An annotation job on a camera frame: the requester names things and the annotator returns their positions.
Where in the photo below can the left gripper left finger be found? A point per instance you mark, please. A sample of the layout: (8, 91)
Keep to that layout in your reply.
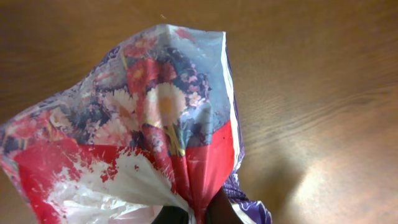
(171, 215)

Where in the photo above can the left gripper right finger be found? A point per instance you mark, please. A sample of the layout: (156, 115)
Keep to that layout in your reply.
(220, 211)

